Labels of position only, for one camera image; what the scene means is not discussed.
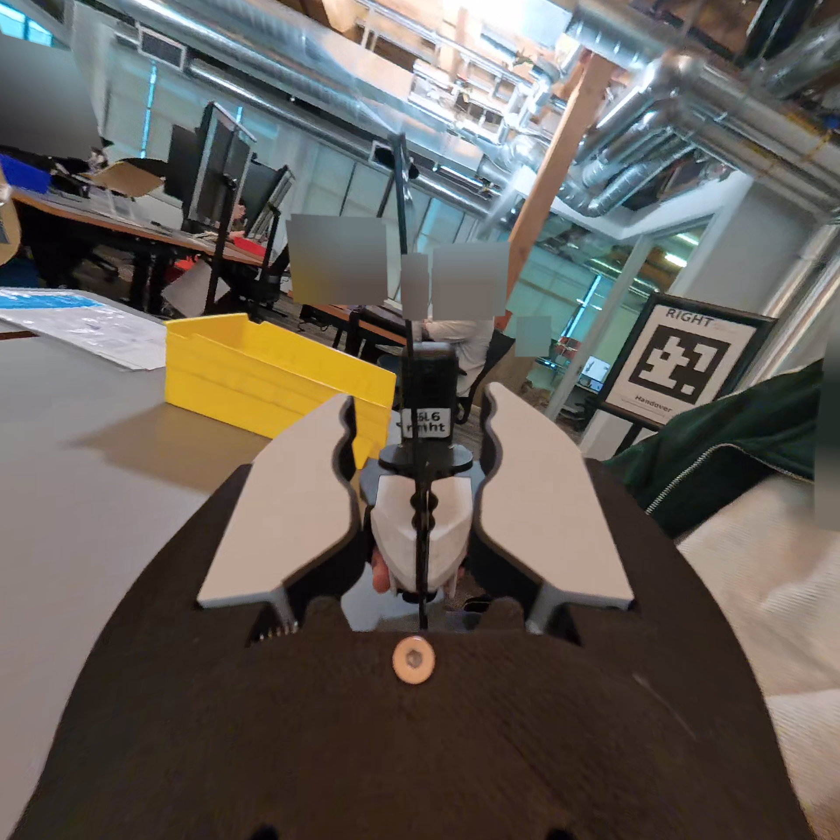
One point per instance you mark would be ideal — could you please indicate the yellow plastic bin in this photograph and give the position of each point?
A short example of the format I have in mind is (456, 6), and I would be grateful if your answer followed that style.
(262, 387)

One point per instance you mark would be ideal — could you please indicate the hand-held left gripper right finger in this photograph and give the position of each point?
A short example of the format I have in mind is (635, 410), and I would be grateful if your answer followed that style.
(551, 512)

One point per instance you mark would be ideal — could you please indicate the white garment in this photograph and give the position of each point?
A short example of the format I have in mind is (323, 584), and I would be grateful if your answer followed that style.
(774, 590)

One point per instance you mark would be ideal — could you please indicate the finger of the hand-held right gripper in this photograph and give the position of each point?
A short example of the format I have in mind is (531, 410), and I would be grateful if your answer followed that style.
(397, 525)
(447, 525)

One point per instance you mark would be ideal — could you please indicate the silver air duct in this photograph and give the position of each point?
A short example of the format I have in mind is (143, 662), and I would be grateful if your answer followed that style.
(328, 111)
(689, 118)

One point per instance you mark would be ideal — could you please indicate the black office monitor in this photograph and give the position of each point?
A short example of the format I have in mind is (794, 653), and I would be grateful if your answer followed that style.
(210, 164)
(266, 197)

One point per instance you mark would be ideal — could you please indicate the cardboard sheet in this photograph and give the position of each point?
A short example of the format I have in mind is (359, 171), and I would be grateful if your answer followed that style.
(124, 176)

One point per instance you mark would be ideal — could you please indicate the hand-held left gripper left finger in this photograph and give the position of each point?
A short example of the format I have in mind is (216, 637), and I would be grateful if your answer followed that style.
(282, 512)

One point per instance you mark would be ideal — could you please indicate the grey desk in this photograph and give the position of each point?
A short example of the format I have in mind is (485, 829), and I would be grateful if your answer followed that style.
(98, 492)

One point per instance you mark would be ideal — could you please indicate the laminated paper sheet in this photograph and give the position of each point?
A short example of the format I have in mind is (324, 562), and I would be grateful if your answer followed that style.
(85, 328)

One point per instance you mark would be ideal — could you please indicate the framed marker sign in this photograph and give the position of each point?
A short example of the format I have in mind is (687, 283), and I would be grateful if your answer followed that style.
(682, 361)

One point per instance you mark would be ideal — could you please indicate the person's right hand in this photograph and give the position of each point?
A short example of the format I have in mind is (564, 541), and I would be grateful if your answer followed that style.
(382, 571)

